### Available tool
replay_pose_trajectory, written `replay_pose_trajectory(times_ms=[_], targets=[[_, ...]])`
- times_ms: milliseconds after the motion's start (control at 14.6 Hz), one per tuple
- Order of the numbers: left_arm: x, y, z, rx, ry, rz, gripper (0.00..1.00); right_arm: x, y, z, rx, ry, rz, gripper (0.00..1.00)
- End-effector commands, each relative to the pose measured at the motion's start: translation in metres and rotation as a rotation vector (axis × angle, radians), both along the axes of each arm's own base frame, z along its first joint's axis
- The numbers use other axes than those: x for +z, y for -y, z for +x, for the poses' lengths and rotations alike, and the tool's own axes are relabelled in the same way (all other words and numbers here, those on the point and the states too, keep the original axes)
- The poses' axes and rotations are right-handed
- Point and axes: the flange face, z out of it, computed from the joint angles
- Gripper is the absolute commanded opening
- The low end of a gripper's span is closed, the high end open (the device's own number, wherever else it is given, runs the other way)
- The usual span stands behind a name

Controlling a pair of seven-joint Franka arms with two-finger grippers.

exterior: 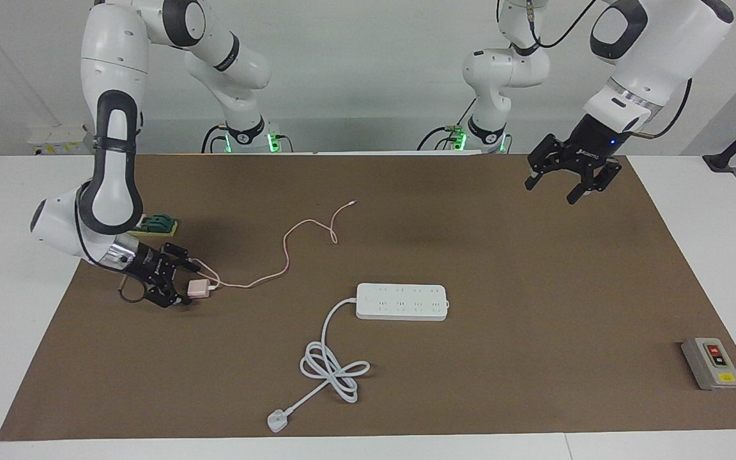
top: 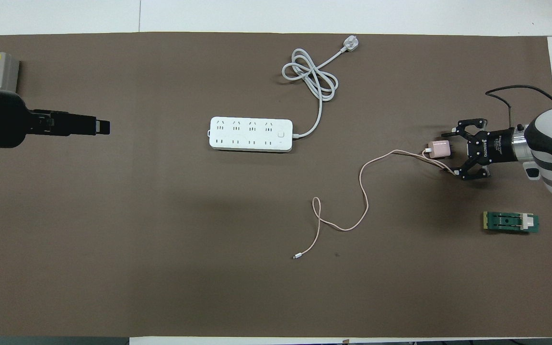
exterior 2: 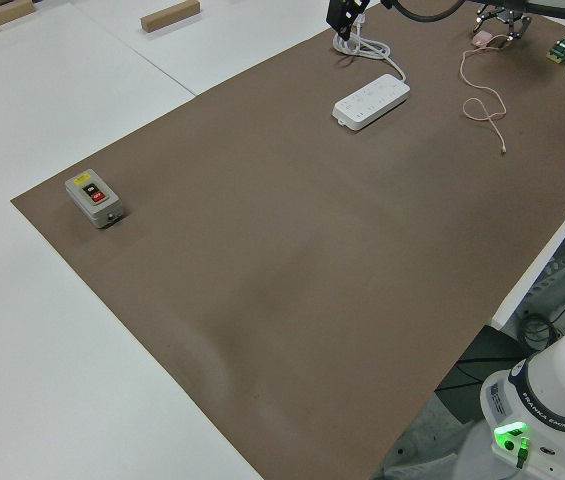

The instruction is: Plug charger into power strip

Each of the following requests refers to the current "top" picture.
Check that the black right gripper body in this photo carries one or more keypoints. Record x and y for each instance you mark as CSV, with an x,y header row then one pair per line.
x,y
494,145

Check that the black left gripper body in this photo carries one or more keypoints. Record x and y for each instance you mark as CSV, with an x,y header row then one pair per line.
x,y
12,120

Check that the pink charger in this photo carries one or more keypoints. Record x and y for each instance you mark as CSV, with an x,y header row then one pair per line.
x,y
440,149

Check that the white power strip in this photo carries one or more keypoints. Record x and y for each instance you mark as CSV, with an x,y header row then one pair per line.
x,y
249,134

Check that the brown table mat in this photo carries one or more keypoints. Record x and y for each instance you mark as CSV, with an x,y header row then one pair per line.
x,y
161,239

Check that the grey on-off switch box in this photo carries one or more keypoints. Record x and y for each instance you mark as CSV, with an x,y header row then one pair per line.
x,y
8,72

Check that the green knife switch block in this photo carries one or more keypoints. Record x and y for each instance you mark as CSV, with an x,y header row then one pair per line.
x,y
508,222

